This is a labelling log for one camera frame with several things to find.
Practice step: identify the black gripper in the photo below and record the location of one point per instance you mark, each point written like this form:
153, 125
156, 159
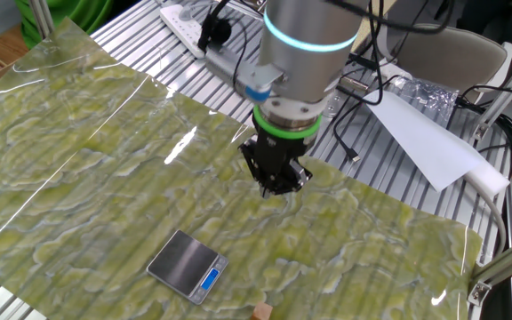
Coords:
280, 155

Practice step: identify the small wooden block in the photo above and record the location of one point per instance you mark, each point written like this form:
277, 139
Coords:
261, 313

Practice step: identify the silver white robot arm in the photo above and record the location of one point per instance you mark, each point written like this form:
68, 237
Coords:
305, 22

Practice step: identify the silver digital pocket scale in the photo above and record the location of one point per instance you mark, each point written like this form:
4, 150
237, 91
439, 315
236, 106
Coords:
180, 262

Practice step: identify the white foam block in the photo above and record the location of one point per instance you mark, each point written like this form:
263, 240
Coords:
491, 180

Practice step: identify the large white paper sheet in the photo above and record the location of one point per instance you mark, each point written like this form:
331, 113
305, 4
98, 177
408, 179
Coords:
425, 138

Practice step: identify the green marble pattern mat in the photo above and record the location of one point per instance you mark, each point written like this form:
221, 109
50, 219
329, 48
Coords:
105, 155

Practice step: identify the white power strip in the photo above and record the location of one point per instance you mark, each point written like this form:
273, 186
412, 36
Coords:
180, 22

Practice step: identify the clear plastic bag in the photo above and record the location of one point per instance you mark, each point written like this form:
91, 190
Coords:
434, 95

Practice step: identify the green cloth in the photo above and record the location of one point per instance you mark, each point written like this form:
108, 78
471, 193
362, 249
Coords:
78, 13

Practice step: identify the silver metal bracket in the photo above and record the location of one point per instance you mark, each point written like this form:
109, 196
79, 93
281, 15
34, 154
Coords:
332, 104

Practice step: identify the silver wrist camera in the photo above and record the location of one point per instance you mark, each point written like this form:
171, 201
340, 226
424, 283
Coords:
238, 75

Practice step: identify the aluminium frame post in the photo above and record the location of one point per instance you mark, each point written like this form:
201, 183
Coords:
505, 262
42, 18
509, 84

